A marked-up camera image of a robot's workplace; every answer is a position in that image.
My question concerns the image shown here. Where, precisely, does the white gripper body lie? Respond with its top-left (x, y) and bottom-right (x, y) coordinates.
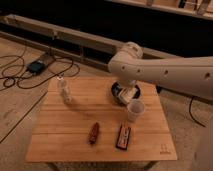
top-left (118, 81), bottom-right (137, 104)

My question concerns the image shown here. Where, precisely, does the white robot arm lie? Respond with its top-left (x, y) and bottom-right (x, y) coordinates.
top-left (108, 42), bottom-right (213, 171)

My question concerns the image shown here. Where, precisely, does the white ceramic cup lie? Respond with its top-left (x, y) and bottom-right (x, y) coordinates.
top-left (127, 99), bottom-right (145, 122)

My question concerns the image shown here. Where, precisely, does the black round bowl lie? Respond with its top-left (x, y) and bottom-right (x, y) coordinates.
top-left (111, 82), bottom-right (141, 105)

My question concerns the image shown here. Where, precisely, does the black red rectangular box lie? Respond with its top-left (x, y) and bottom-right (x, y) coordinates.
top-left (116, 124), bottom-right (131, 150)

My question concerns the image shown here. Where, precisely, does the red brown oblong object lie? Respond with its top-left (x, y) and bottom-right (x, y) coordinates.
top-left (89, 122), bottom-right (100, 144)

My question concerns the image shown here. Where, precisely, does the wooden table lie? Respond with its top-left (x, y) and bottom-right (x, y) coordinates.
top-left (26, 76), bottom-right (177, 163)

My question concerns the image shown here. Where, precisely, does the black cable right side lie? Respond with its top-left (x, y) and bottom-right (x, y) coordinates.
top-left (188, 95), bottom-right (208, 128)

